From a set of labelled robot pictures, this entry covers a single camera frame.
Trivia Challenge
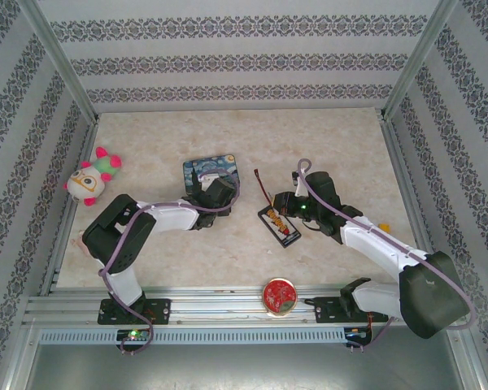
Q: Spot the aluminium frame post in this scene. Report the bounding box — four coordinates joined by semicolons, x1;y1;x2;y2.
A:
20;0;98;123
381;0;459;119

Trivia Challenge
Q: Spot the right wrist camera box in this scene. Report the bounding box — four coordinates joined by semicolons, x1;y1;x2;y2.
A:
290;168;310;190

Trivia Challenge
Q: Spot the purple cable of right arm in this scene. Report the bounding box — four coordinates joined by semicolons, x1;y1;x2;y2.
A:
298;158;475;354

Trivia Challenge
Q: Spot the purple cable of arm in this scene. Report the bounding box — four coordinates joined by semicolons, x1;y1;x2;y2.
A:
98;168;241;357
298;158;475;354

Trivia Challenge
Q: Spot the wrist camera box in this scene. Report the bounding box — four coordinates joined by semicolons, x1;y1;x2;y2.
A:
201;172;224;190
290;168;310;190

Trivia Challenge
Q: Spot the red round tin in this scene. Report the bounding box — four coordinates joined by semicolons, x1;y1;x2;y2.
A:
261;277;298;318

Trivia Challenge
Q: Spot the aluminium mounting rail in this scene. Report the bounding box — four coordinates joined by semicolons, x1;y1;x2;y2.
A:
22;286;460;326

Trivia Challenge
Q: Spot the black flat box with print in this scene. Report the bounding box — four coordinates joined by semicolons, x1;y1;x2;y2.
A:
258;204;303;249

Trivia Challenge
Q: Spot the slotted grey cable duct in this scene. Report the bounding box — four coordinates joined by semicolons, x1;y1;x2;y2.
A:
38;327;346;345

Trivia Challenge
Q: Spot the white plush toy with glasses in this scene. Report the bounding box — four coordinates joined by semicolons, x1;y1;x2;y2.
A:
63;145;124;209

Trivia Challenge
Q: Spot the red and black thin cable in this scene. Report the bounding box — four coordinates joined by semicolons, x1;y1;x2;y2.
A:
253;169;276;206

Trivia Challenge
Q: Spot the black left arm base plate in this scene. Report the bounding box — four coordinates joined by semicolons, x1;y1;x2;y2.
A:
97;297;172;326

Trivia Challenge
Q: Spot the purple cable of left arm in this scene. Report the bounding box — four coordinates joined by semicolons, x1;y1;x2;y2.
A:
98;168;241;357

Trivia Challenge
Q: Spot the circuit board with green light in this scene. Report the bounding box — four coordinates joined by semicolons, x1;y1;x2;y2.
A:
117;328;151;342

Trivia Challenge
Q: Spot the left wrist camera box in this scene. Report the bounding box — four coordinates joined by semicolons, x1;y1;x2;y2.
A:
201;172;224;190

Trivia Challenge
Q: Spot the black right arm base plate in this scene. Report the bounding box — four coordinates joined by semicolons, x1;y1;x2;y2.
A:
315;296;375;325

